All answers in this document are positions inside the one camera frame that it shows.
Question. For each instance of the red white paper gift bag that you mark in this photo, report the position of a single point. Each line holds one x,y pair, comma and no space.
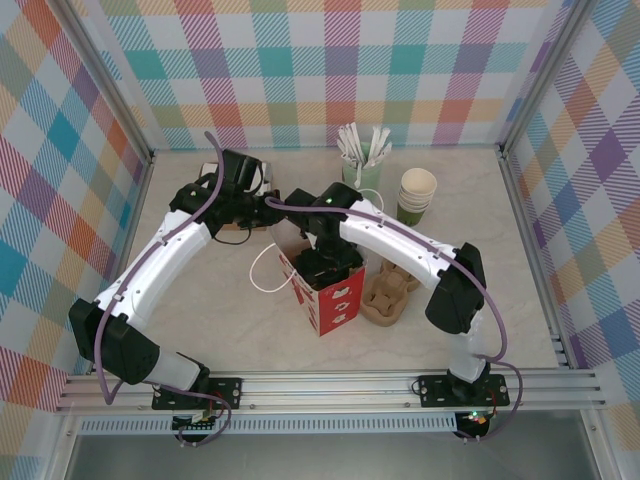
340,305

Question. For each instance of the green paper cup stack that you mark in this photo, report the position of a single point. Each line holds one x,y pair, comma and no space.
415,200

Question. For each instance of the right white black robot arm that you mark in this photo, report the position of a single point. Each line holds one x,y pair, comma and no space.
400,240

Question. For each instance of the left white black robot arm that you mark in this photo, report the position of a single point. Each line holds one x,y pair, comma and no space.
150,270

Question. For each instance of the brown pulp cup carrier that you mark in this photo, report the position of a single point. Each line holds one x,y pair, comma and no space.
385,300

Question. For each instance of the pale green holder cup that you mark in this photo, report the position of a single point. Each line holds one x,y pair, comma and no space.
367,177

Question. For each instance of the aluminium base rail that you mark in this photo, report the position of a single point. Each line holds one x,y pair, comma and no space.
325,392

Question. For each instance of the left aluminium corner post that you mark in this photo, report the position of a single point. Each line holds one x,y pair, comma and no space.
107,85

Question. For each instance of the aluminium corner post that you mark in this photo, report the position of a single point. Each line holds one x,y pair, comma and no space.
107,85
545,80

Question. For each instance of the right aluminium corner post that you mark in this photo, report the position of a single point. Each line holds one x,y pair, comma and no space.
545,80

